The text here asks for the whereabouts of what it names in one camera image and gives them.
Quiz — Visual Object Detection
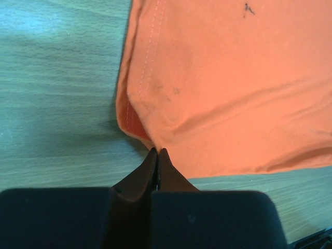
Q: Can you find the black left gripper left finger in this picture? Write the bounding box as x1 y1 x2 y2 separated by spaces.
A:
1 149 158 248

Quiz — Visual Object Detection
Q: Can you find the orange t shirt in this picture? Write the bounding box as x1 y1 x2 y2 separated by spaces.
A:
116 0 331 178

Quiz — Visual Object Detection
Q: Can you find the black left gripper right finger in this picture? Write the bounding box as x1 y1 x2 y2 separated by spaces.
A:
150 149 288 248

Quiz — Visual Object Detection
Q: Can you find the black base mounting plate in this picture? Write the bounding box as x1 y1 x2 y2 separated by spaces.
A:
288 228 331 249

